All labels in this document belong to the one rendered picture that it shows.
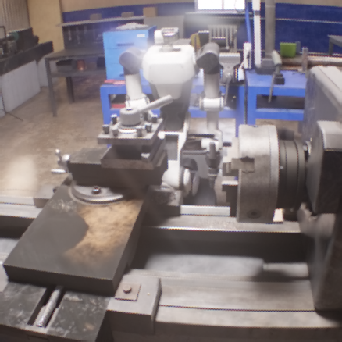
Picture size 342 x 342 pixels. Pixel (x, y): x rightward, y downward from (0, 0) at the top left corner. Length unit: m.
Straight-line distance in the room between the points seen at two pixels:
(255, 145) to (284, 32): 7.21
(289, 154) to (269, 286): 0.34
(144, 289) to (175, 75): 1.26
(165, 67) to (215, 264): 1.09
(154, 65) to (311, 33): 6.41
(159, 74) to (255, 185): 1.22
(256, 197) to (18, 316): 0.64
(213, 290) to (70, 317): 0.37
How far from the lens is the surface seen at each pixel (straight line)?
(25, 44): 6.58
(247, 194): 0.84
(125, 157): 1.13
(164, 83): 1.96
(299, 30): 8.06
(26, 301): 0.98
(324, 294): 0.91
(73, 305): 0.93
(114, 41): 2.92
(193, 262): 1.22
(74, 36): 5.43
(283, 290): 1.00
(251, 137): 0.87
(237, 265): 1.22
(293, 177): 0.88
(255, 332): 0.93
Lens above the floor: 1.55
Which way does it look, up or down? 29 degrees down
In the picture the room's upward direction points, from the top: 3 degrees counter-clockwise
